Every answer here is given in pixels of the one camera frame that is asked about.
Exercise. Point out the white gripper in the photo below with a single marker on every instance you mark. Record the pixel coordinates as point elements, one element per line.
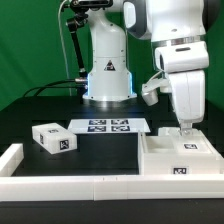
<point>184,66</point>

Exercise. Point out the white cabinet door panel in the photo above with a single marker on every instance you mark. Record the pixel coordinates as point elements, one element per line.
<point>190,141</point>

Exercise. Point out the white cabinet body box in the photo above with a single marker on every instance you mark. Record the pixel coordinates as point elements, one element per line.
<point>156,156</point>

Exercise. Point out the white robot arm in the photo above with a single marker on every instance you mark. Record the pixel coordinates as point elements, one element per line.
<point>176,29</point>

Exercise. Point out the white cabinet top block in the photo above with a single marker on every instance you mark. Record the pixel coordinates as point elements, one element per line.
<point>54,138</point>

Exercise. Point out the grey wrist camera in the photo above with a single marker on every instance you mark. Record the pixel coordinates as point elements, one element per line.
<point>149,90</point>

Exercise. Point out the white marker base plate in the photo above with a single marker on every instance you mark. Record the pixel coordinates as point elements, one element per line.
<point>125,125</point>

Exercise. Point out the white U-shaped fence frame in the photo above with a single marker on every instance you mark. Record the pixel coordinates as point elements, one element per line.
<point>62,188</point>

